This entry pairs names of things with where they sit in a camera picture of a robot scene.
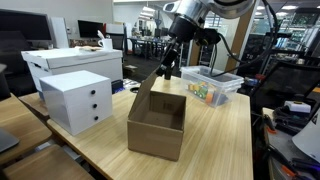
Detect clear plastic storage bin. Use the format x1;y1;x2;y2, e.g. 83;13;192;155
181;66;244;107

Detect black computer monitor left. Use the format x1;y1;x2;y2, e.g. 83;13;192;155
0;9;52;41

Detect large white storage box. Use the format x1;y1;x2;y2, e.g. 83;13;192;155
21;48;123;92

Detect white three-knob drawer cabinet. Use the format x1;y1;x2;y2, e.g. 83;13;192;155
40;70;112;136

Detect black table cable grommet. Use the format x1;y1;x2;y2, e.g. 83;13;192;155
130;87;139;93

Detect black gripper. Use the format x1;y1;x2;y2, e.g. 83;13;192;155
156;16;197;76

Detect white mug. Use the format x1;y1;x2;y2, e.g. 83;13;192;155
98;38;113;51

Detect black bottle with pink cap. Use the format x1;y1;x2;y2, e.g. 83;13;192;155
164;68;173;80

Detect brown cardboard box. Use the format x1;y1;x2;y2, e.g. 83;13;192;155
127;72;186;161

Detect black mesh office chair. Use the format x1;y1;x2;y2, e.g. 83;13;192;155
250;61;320;113

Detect small white device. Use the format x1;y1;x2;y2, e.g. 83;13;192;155
284;101;311;113

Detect black monitor in background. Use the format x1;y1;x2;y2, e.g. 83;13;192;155
78;20;103;38

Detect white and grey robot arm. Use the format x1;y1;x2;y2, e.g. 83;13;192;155
155;0;253;76

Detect colourful toy blocks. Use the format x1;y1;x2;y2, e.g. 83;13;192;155
188;84;214;103

